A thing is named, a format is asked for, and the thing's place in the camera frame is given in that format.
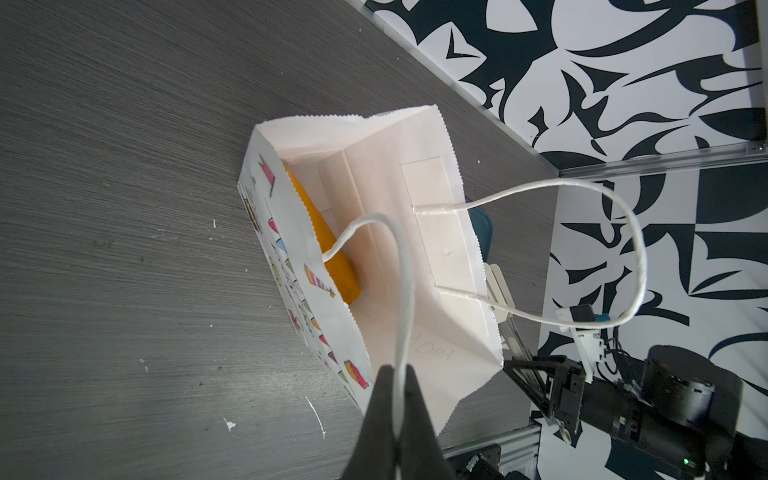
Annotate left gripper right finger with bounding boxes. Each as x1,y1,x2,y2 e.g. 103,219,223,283
396,365,455,480

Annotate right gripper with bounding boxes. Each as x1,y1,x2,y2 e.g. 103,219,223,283
503,355,600,444

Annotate metal tongs white tips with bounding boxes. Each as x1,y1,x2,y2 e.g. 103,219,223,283
484,263,532,360

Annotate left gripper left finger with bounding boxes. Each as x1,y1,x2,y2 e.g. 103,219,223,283
341,365,396,480

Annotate white paper bag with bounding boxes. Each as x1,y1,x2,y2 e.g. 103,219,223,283
237,105,516,430

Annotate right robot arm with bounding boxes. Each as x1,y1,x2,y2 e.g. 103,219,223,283
503,345,767,479

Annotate teal tray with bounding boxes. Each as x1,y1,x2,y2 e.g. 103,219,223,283
468,207,493,251

